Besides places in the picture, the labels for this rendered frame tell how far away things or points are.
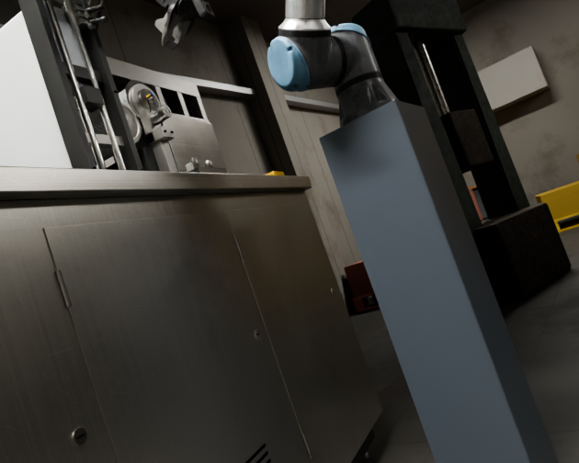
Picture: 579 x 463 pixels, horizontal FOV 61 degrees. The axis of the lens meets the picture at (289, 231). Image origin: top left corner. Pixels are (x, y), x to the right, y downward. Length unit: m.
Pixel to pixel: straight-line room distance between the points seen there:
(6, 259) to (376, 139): 0.74
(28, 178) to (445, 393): 0.90
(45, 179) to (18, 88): 0.64
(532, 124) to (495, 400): 6.38
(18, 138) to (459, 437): 1.25
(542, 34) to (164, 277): 6.90
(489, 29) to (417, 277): 6.66
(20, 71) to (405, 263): 1.03
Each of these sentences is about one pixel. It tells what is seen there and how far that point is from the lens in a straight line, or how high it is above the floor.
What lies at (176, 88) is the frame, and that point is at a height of 1.59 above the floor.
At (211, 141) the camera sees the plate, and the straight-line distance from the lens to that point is 2.46.
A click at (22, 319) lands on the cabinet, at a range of 0.74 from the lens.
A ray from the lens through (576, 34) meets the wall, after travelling 7.45.
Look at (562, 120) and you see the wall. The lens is 7.32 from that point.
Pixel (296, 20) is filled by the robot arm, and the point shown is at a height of 1.12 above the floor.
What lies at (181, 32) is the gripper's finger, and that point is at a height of 1.37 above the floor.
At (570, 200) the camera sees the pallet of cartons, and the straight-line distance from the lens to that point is 6.11.
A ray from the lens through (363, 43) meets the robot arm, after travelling 1.22.
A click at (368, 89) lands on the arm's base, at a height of 0.96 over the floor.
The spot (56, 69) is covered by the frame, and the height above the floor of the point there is 1.20.
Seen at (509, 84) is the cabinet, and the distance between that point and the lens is 7.12.
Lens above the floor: 0.64
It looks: 4 degrees up
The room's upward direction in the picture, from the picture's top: 19 degrees counter-clockwise
